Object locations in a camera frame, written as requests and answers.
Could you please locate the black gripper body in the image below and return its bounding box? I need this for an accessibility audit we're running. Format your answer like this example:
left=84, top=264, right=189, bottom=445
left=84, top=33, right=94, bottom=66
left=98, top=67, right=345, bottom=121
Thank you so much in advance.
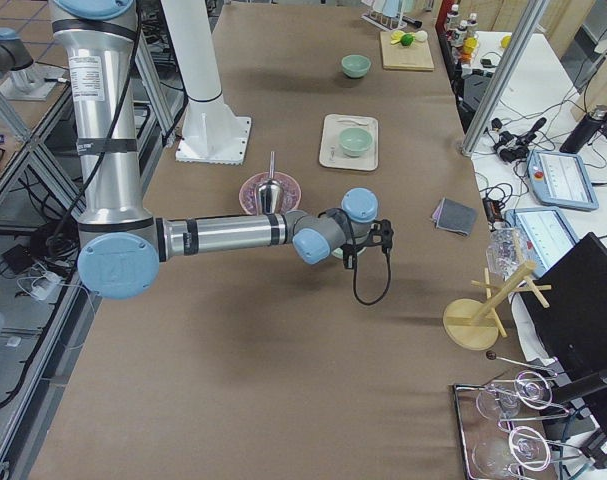
left=342, top=219, right=394, bottom=270

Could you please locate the green bowl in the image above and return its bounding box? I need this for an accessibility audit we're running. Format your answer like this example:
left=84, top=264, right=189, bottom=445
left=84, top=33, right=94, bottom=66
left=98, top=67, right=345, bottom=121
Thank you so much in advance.
left=331, top=236, right=378, bottom=263
left=341, top=54, right=372, bottom=79
left=338, top=127, right=373, bottom=158

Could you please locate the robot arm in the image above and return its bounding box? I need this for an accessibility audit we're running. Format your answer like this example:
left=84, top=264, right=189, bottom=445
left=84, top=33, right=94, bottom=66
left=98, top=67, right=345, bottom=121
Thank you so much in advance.
left=49, top=1, right=393, bottom=306
left=0, top=27, right=34, bottom=79

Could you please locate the grey folded cloth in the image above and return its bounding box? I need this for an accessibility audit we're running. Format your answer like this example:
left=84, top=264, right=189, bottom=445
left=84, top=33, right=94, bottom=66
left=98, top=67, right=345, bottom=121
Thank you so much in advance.
left=431, top=197, right=478, bottom=237

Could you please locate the cream rabbit serving tray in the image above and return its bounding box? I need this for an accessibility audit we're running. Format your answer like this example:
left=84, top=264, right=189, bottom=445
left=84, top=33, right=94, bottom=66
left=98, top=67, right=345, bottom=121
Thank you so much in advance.
left=319, top=114, right=379, bottom=172

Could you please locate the green bowl on tray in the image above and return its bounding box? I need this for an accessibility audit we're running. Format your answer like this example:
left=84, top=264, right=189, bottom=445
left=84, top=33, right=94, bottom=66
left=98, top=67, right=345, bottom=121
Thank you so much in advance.
left=338, top=127, right=373, bottom=158

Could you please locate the pink bowl with ice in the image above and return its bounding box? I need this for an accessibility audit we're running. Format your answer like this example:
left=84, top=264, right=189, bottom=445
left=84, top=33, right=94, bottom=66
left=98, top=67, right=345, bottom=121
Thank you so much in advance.
left=239, top=171, right=302, bottom=215

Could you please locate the white ceramic spoon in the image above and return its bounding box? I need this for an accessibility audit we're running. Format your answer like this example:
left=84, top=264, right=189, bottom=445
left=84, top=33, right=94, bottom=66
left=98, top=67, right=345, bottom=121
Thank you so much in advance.
left=336, top=117, right=372, bottom=127

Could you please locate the metal ice scoop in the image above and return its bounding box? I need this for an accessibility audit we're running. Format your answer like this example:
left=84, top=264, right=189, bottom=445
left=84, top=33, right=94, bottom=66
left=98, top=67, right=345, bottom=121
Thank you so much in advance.
left=254, top=151, right=284, bottom=215

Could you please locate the wooden mug tree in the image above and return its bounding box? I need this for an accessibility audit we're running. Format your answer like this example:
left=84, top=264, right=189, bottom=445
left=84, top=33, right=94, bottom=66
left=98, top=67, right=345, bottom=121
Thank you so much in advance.
left=442, top=234, right=553, bottom=351

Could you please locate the blue teach pendant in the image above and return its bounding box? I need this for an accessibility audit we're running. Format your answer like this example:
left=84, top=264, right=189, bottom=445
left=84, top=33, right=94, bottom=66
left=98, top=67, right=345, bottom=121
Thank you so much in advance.
left=527, top=150, right=599, bottom=211
left=505, top=206, right=579, bottom=277

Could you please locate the wooden cutting board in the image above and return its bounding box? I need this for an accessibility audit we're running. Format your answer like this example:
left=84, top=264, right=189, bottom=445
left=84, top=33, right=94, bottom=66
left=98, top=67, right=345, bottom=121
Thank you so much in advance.
left=379, top=31, right=434, bottom=72

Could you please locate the black monitor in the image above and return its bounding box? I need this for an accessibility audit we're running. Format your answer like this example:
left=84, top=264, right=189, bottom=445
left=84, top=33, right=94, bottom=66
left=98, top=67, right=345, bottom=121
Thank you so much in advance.
left=518, top=231, right=607, bottom=431

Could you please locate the black water bottle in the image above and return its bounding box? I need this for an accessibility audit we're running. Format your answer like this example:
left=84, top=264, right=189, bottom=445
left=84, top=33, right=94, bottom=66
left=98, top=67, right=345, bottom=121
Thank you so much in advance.
left=559, top=104, right=607, bottom=154

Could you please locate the wine glass rack tray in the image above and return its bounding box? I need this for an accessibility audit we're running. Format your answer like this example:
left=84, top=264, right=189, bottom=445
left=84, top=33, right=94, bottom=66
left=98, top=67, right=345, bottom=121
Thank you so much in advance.
left=452, top=367, right=595, bottom=479

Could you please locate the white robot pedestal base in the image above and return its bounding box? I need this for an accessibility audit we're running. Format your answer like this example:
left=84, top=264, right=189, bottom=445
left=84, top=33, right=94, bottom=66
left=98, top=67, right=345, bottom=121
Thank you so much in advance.
left=162, top=0, right=252, bottom=165

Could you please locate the aluminium frame post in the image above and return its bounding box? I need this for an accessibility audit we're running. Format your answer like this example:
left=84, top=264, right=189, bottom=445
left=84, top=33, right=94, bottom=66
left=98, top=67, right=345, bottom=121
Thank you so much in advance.
left=460, top=0, right=550, bottom=158

